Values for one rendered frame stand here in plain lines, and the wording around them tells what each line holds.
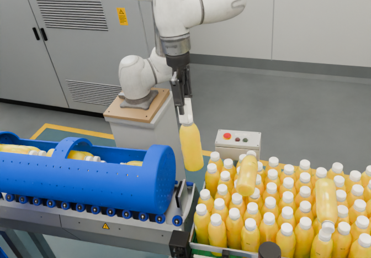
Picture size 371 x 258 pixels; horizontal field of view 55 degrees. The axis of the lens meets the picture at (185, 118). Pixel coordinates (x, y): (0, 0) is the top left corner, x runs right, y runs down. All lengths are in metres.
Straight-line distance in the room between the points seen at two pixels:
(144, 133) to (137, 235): 0.64
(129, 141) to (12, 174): 0.74
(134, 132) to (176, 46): 1.10
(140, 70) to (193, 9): 0.95
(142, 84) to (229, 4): 1.00
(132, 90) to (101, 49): 1.34
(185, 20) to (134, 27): 1.97
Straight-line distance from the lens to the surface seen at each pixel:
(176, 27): 1.05
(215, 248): 1.45
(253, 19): 4.04
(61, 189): 1.60
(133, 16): 2.97
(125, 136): 2.17
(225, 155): 1.69
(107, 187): 1.47
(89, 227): 1.76
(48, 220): 1.87
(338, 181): 1.52
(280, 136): 3.36
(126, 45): 3.13
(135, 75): 1.96
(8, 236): 2.31
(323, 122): 3.57
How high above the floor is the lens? 2.20
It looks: 38 degrees down
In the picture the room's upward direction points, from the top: 8 degrees counter-clockwise
